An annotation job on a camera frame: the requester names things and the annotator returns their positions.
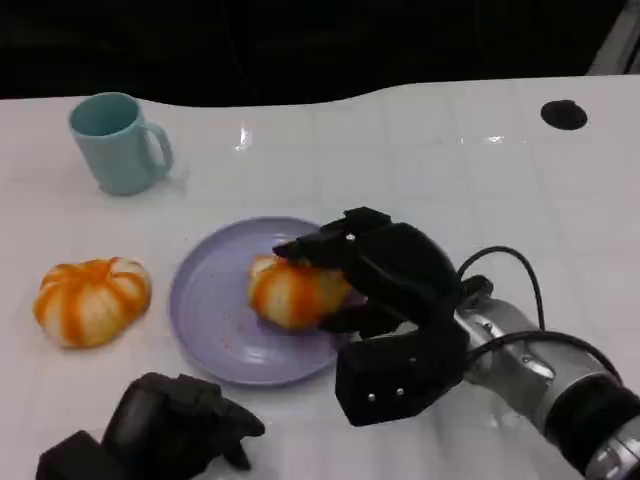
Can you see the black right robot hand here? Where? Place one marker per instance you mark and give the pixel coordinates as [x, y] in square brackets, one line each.
[405, 275]

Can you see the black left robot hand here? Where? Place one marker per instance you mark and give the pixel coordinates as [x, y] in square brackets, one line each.
[160, 425]

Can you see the orange and white bread roll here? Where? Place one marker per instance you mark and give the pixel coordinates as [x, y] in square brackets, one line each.
[90, 305]
[290, 295]

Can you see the lilac plate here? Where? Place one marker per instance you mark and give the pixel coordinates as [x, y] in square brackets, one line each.
[210, 305]

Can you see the black round table grommet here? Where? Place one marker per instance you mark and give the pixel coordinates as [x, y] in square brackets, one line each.
[563, 115]

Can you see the pale green mug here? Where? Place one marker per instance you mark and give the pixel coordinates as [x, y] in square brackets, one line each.
[115, 155]

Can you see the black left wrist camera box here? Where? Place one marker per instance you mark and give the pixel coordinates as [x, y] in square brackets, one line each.
[70, 460]

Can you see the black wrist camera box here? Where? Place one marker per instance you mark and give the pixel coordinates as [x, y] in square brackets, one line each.
[390, 375]
[70, 460]

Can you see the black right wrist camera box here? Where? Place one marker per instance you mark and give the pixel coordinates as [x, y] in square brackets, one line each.
[390, 375]

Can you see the grey metal frame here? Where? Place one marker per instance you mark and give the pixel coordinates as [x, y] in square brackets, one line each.
[617, 45]

